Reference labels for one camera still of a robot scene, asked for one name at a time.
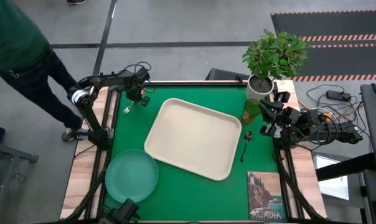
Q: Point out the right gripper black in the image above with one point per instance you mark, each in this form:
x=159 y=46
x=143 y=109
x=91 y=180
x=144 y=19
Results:
x=284 y=119

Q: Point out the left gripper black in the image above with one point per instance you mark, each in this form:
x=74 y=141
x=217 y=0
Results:
x=134 y=91

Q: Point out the dark metal spoon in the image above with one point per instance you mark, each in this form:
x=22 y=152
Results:
x=247 y=136

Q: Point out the teal round plate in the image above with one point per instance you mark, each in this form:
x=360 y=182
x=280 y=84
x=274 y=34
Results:
x=131 y=175

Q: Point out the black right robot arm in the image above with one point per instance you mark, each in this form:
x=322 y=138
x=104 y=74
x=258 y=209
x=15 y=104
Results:
x=340 y=132

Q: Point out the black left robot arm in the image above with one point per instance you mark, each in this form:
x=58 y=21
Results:
x=94 y=127

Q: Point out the green translucent cup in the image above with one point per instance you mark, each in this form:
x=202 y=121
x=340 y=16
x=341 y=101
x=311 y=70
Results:
x=252 y=109

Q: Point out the cream plastic tray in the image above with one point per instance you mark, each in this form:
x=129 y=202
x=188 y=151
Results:
x=192 y=140

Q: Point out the white plant pot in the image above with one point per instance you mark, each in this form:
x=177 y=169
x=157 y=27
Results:
x=259 y=88

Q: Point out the black clamp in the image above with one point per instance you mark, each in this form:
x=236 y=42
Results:
x=241 y=80

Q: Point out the black case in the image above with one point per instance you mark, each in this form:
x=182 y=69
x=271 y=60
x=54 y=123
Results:
x=222 y=74

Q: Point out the green leafy plant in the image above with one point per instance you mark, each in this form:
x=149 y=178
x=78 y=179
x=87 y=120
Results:
x=275 y=54

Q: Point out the Acadia lighthouse postcard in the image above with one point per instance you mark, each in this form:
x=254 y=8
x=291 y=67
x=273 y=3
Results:
x=266 y=196

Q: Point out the black power adapter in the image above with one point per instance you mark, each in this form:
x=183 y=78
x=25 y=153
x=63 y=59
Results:
x=338 y=95

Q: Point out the black crossbar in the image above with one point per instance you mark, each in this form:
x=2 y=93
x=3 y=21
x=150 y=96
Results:
x=343 y=168

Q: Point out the white panel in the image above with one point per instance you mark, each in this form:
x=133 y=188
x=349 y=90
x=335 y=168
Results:
x=331 y=186

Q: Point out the black mat with striped edge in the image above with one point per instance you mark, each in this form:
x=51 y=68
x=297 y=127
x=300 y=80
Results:
x=346 y=60
x=328 y=25

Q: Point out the green table mat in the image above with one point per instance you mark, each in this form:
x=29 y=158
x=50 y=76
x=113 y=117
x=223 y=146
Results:
x=181 y=199

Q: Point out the grey side desk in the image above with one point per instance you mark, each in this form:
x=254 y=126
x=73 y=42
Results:
x=7 y=152

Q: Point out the black aluminium table frame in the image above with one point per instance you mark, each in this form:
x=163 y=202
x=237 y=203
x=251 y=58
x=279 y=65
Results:
x=290 y=186

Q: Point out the black camera device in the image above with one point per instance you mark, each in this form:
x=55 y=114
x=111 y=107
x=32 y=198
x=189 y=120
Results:
x=125 y=211

